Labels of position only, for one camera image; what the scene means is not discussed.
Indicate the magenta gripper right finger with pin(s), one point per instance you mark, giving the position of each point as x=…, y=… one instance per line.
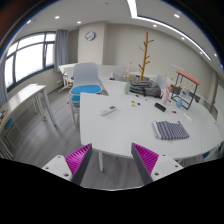
x=153, y=166

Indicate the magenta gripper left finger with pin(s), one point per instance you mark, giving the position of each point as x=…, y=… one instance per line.
x=72, y=166

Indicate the grey striped folded towel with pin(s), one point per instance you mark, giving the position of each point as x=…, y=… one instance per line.
x=165, y=130

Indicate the black cylindrical speaker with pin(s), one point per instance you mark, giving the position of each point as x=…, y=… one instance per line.
x=160, y=107

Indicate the white remote control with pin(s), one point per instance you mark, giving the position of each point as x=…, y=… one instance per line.
x=107, y=110

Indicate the pink bottle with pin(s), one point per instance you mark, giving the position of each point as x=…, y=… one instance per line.
x=165, y=97

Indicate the light blue cup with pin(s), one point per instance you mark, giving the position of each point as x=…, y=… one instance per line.
x=179, y=103

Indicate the grey backpack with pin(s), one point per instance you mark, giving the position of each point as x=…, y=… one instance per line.
x=146, y=88

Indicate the pale green vase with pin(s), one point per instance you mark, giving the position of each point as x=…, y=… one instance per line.
x=127, y=88

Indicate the white side desk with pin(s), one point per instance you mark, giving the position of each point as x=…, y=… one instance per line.
x=21, y=98

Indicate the white chair with blue seat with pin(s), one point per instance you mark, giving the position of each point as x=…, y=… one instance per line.
x=85, y=81

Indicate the black rack with orange top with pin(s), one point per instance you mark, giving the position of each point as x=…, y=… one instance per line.
x=184, y=89

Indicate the yellow wooden coat stand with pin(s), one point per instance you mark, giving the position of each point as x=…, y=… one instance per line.
x=146, y=56

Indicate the white back table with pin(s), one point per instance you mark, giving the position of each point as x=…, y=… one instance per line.
x=67, y=74

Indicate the grey curtain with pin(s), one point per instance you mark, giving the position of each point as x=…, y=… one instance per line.
x=60, y=49

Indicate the large window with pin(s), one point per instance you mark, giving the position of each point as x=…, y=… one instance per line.
x=28, y=56

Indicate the round wall clock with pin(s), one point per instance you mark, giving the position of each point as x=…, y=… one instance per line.
x=89, y=36

